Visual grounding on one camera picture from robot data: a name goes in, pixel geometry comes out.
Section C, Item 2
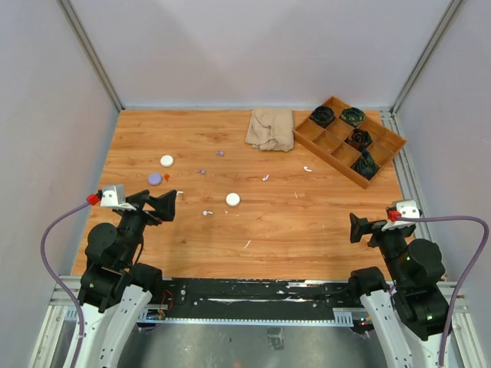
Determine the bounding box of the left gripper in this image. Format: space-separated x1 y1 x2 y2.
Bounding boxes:
118 188 176 265

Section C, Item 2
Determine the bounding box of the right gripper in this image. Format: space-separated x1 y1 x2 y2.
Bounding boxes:
351 211 413 287

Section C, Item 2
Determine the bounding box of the white earbud charging case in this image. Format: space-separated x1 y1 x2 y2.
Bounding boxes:
226 192 241 207

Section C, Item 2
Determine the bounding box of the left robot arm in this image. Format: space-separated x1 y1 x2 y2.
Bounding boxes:
69 185 178 367

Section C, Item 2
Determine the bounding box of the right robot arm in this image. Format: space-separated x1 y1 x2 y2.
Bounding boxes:
347 210 450 367

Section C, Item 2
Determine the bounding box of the purple round case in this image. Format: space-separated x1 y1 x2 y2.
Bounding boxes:
147 172 163 186

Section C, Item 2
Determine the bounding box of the white round case far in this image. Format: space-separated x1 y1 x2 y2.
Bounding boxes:
160 155 174 168

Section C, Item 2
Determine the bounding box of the dark rolled sock bottom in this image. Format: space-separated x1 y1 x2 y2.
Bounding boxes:
351 149 380 180

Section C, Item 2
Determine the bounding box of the dark rolled sock middle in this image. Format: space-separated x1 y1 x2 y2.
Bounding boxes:
345 128 373 152

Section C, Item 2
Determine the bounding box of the wooden compartment tray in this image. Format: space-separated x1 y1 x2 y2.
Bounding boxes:
293 97 407 189

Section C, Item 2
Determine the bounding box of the dark rolled sock top-right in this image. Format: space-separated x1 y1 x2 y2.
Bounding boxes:
340 107 367 128

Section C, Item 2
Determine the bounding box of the dark rolled sock top-left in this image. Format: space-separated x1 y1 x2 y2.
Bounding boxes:
309 106 336 129

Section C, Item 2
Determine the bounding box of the beige folded cloth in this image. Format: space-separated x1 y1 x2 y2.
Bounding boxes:
245 107 295 152

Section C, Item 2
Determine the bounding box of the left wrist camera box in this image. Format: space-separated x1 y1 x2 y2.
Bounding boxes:
101 184 136 211

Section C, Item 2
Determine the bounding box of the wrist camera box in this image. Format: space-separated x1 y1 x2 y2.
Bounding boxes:
101 184 136 211
382 199 420 232

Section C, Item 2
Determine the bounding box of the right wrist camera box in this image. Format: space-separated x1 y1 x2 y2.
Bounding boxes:
382 199 420 232

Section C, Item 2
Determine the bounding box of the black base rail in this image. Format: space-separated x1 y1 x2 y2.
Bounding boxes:
139 278 363 325

